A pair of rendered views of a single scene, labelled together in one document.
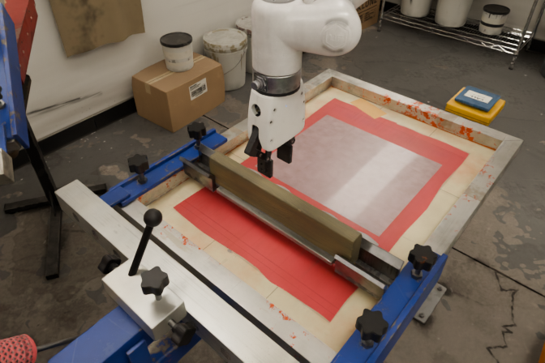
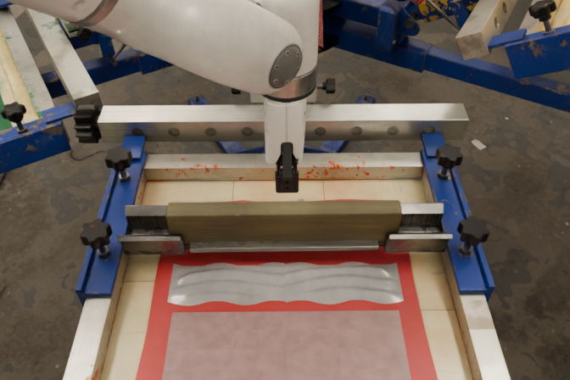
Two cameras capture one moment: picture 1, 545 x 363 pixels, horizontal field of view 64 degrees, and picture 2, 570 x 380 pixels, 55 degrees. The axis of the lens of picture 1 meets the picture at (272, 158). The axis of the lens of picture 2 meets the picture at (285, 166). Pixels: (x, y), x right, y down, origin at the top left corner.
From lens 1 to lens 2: 108 cm
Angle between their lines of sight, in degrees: 89
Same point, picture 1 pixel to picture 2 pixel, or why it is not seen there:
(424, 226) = (122, 368)
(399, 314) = (106, 205)
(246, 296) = (238, 160)
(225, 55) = not seen: outside the picture
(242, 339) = (203, 111)
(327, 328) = (169, 198)
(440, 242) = (89, 321)
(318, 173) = (312, 360)
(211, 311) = (238, 112)
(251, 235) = not seen: hidden behind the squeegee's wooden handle
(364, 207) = (213, 345)
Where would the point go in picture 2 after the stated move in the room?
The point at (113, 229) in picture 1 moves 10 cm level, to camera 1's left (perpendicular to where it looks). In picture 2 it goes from (371, 110) to (406, 89)
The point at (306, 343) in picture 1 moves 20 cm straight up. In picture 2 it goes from (170, 160) to (151, 69)
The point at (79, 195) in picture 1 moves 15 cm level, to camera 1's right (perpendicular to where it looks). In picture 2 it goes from (440, 112) to (387, 148)
